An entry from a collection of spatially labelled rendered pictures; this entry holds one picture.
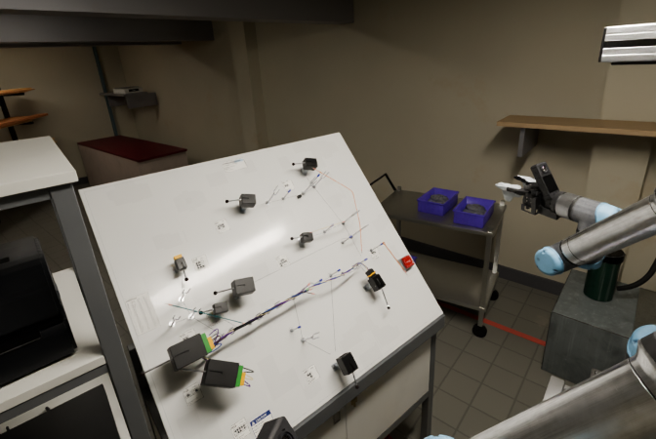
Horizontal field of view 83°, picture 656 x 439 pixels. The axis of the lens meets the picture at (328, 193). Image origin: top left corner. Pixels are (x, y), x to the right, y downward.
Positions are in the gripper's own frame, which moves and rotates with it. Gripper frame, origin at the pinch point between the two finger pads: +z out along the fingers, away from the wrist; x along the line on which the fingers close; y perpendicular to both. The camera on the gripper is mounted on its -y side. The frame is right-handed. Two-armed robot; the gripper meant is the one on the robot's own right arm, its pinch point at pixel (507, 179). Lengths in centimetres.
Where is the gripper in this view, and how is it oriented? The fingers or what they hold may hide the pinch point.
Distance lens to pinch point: 141.8
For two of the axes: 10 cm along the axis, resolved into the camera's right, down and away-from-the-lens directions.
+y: 1.8, 9.0, 3.9
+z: -4.1, -2.9, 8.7
